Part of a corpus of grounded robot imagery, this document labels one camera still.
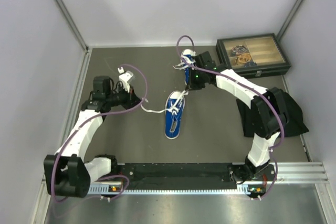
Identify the black cloth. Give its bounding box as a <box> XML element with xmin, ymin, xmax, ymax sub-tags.
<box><xmin>236</xmin><ymin>89</ymin><xmax>309</xmax><ymax>137</ymax></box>

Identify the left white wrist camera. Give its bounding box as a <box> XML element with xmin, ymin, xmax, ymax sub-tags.
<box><xmin>118</xmin><ymin>67</ymin><xmax>134</xmax><ymax>93</ymax></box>

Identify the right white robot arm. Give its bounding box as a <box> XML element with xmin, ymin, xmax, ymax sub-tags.
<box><xmin>181</xmin><ymin>49</ymin><xmax>289</xmax><ymax>180</ymax></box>

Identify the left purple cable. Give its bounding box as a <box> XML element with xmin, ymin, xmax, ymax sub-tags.
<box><xmin>51</xmin><ymin>63</ymin><xmax>149</xmax><ymax>203</ymax></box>

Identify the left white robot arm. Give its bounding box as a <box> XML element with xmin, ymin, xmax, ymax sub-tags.
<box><xmin>44</xmin><ymin>71</ymin><xmax>141</xmax><ymax>198</ymax></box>

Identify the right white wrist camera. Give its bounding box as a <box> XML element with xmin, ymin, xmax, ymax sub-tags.
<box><xmin>186</xmin><ymin>49</ymin><xmax>197</xmax><ymax>57</ymax></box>

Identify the grey slotted cable duct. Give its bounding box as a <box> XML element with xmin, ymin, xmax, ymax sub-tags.
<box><xmin>88</xmin><ymin>184</ymin><xmax>262</xmax><ymax>195</ymax></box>

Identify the black glass-lid jewelry box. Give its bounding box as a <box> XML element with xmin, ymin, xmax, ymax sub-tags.
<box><xmin>216</xmin><ymin>33</ymin><xmax>291</xmax><ymax>79</ymax></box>

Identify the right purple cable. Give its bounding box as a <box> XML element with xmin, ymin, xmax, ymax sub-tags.
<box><xmin>176</xmin><ymin>35</ymin><xmax>286</xmax><ymax>200</ymax></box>

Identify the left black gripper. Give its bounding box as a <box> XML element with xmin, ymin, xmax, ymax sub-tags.
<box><xmin>107</xmin><ymin>83</ymin><xmax>143</xmax><ymax>111</ymax></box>

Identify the purple cable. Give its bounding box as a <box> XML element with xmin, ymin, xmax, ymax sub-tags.
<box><xmin>51</xmin><ymin>63</ymin><xmax>149</xmax><ymax>203</ymax></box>
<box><xmin>176</xmin><ymin>35</ymin><xmax>286</xmax><ymax>200</ymax></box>

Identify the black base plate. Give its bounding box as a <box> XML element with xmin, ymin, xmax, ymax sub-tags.
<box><xmin>111</xmin><ymin>163</ymin><xmax>275</xmax><ymax>190</ymax></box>

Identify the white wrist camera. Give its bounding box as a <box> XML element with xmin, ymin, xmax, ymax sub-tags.
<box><xmin>186</xmin><ymin>49</ymin><xmax>197</xmax><ymax>57</ymax></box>
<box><xmin>118</xmin><ymin>67</ymin><xmax>134</xmax><ymax>93</ymax></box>

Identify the blue sneaker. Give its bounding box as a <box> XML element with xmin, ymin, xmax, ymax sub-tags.
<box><xmin>173</xmin><ymin>49</ymin><xmax>195</xmax><ymax>85</ymax></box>
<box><xmin>140</xmin><ymin>90</ymin><xmax>190</xmax><ymax>140</ymax></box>

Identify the aluminium frame rail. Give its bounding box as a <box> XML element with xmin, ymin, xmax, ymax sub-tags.
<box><xmin>55</xmin><ymin>159</ymin><xmax>328</xmax><ymax>185</ymax></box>

